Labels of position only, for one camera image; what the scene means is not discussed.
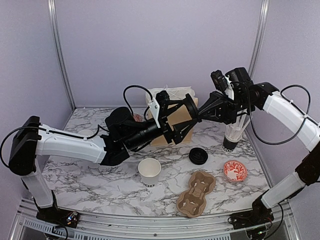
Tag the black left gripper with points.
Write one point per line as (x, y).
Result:
(176, 133)

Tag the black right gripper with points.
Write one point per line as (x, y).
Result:
(227, 115)

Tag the white paper coffee cup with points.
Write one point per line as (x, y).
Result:
(149, 170)

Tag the stack of white cups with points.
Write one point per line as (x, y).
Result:
(86, 132)

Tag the black coffee cup lid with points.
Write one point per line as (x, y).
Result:
(191, 107)

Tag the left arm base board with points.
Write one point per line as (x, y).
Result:
(67, 218)

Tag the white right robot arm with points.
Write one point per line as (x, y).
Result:
(268, 98)

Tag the right arm base board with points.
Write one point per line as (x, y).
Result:
(249, 218)

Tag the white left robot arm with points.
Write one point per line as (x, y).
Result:
(35, 139)

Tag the brown paper takeout bag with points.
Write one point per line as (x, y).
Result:
(181, 115)

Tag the black cup holding straws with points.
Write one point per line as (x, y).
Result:
(229, 144)

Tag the stack of black lids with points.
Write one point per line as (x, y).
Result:
(198, 156)

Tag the red patterned bowl left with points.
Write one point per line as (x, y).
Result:
(138, 118)

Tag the red floral bowl right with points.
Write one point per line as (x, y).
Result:
(235, 171)

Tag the brown cardboard cup carrier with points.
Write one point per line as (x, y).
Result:
(192, 202)

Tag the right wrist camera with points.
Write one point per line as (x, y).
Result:
(222, 84)

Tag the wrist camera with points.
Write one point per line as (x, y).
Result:
(222, 84)
(154, 108)

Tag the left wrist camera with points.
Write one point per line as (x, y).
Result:
(154, 108)

